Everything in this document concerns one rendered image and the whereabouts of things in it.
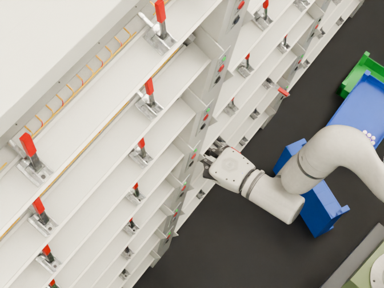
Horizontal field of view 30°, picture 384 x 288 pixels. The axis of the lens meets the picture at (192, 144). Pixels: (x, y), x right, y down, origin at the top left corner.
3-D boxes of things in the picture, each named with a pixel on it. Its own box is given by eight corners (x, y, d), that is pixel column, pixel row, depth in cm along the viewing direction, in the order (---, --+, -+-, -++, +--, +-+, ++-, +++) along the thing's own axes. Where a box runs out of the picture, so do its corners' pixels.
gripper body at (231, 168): (262, 163, 195) (228, 142, 199) (240, 189, 191) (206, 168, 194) (259, 176, 201) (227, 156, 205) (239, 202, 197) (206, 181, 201)
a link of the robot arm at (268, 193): (268, 166, 194) (250, 189, 190) (310, 191, 190) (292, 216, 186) (265, 182, 201) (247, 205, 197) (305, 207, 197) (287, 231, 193)
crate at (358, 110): (363, 165, 275) (367, 162, 267) (319, 135, 279) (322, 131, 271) (406, 104, 279) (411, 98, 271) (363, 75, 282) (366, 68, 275)
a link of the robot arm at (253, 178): (267, 167, 194) (258, 162, 195) (249, 190, 190) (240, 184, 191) (264, 182, 201) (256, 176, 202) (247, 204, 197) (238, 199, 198)
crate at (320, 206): (314, 238, 259) (332, 229, 262) (331, 219, 241) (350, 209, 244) (272, 170, 269) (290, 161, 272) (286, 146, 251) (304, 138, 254)
